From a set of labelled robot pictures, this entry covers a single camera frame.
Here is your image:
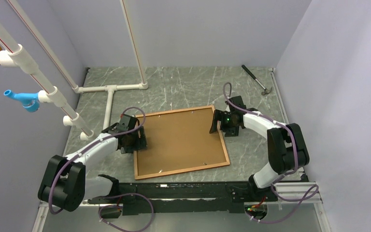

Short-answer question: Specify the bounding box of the blue faucet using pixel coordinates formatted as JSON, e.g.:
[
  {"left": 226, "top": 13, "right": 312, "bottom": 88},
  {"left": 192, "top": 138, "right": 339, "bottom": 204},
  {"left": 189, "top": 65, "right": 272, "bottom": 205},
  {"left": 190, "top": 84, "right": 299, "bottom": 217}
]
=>
[{"left": 4, "top": 89, "right": 40, "bottom": 113}]

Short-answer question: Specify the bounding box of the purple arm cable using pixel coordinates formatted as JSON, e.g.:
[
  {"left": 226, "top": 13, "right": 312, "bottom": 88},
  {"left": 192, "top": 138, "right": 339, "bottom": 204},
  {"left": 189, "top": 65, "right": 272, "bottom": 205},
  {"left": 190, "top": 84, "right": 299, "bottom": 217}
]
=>
[
  {"left": 222, "top": 82, "right": 319, "bottom": 225},
  {"left": 48, "top": 107, "right": 155, "bottom": 232}
]

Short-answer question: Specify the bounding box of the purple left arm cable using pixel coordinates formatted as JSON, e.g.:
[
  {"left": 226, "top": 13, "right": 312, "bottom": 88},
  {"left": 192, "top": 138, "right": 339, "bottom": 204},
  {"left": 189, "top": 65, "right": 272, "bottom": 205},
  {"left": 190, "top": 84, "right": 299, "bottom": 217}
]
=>
[{"left": 48, "top": 107, "right": 155, "bottom": 232}]

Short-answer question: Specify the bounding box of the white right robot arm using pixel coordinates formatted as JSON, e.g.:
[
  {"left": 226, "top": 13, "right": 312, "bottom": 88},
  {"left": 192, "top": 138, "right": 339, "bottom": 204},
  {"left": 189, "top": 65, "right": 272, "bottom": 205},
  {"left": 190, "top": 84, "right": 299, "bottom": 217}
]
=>
[{"left": 209, "top": 96, "right": 310, "bottom": 201}]

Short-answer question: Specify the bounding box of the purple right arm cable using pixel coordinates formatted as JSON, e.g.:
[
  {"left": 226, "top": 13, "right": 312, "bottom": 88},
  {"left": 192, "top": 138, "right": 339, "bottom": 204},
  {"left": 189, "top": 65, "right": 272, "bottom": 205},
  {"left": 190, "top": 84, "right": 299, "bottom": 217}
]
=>
[{"left": 222, "top": 82, "right": 319, "bottom": 225}]

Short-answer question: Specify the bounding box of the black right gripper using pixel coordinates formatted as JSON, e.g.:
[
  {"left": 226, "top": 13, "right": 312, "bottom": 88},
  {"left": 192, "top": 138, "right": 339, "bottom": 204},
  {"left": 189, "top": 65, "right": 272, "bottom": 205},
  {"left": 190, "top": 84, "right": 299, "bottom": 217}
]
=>
[{"left": 209, "top": 110, "right": 239, "bottom": 137}]

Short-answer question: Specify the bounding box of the brown backing board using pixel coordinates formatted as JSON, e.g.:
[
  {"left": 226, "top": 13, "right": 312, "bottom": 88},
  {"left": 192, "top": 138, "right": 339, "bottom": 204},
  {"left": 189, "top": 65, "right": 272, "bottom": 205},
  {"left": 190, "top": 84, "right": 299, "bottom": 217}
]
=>
[{"left": 137, "top": 108, "right": 228, "bottom": 177}]

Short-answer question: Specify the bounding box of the black handled hammer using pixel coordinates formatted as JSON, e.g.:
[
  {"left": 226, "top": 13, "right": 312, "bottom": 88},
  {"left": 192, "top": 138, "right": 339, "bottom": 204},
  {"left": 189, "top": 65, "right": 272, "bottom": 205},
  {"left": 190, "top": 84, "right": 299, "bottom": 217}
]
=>
[{"left": 241, "top": 65, "right": 272, "bottom": 96}]

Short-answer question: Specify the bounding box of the white pvc pipe stand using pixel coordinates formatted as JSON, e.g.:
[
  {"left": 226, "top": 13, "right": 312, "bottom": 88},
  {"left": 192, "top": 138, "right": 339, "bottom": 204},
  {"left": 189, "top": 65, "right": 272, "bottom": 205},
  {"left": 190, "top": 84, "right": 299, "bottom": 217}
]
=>
[{"left": 0, "top": 0, "right": 148, "bottom": 141}]

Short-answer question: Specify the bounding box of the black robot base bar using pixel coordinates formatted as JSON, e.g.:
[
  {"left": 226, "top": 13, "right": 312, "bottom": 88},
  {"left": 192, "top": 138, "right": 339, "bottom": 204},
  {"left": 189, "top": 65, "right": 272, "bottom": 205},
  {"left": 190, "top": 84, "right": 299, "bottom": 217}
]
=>
[{"left": 88, "top": 180, "right": 278, "bottom": 216}]

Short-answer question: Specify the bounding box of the wooden picture frame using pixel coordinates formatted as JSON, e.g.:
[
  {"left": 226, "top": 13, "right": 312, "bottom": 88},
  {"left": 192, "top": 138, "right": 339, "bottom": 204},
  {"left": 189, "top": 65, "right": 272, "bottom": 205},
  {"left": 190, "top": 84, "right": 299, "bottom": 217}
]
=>
[{"left": 133, "top": 105, "right": 231, "bottom": 181}]

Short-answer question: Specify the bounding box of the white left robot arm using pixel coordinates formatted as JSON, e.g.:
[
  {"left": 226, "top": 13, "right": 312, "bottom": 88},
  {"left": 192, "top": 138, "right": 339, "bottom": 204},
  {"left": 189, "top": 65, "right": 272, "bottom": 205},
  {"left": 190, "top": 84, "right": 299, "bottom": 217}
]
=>
[{"left": 38, "top": 114, "right": 147, "bottom": 212}]

